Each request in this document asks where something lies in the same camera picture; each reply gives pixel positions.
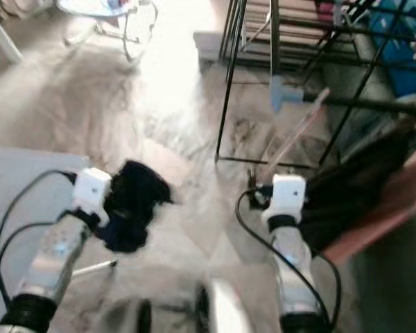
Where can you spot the translucent plastic clothes hanger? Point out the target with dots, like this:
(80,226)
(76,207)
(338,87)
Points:
(298,128)

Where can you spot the black hanging garment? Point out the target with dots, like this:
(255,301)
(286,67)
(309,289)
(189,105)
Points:
(353,194)

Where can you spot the silver right robot leg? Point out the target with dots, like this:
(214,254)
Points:
(229,312)

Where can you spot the pink hanging garment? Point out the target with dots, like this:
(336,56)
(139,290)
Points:
(395,201)

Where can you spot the light blue folding table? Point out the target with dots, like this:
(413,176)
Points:
(14,208)

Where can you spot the blue plastic bin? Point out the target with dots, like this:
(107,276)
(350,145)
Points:
(402,48)

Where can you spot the baby bouncer seat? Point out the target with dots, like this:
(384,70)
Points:
(97,7)

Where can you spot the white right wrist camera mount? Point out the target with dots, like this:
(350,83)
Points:
(286,194)

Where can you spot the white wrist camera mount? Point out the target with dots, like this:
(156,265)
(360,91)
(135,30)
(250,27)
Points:
(286,194)
(92,189)

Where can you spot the light blue rod bracket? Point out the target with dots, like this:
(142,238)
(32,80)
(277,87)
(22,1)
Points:
(279,94)

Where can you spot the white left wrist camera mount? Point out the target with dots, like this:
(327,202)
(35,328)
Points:
(92,189)

